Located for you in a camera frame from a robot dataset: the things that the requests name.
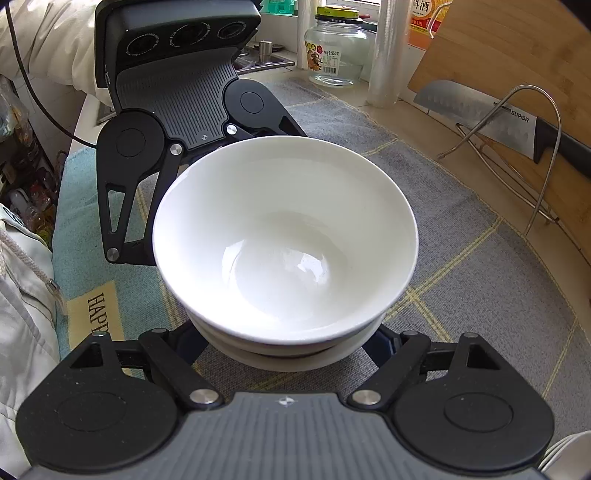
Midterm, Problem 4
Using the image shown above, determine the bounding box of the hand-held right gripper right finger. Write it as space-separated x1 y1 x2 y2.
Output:
348 323 504 411

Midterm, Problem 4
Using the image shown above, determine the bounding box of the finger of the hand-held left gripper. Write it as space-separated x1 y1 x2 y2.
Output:
225 95 309 141
104 141 184 267

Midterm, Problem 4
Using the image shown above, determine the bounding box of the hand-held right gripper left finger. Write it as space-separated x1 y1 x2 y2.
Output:
69 320 223 411

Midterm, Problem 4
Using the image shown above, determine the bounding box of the plain white bowl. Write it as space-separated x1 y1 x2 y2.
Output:
152 135 419 348

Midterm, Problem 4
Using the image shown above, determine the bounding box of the white bowl with red print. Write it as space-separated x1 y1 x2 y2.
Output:
188 307 387 374

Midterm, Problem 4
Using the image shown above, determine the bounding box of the person's left forearm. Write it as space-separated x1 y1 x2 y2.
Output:
0 0 112 107

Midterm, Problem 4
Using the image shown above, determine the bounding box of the empty glass jar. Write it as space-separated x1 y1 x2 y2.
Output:
305 6 368 88

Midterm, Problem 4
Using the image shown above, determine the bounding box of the grey woven mat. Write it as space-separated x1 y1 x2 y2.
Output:
134 78 578 416

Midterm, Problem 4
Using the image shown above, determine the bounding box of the group of small bottles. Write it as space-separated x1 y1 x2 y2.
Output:
0 78 63 245

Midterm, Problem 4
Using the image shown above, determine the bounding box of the stack of clear plastic cups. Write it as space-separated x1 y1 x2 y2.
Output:
367 0 411 109

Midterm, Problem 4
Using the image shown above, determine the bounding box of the person's white jacket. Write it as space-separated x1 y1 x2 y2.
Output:
0 203 70 480

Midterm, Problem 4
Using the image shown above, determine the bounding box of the orange cooking wine bottle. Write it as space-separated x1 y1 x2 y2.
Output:
406 0 455 51

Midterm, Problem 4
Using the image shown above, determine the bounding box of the bamboo cutting board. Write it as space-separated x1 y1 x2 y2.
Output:
409 0 591 266

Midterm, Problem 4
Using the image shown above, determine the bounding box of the black cable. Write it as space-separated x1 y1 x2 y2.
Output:
4 0 100 148

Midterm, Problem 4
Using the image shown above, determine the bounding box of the black-handled kitchen knife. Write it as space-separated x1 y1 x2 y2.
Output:
413 79 591 178

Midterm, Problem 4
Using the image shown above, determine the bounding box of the metal wire rack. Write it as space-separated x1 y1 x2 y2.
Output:
438 84 591 259

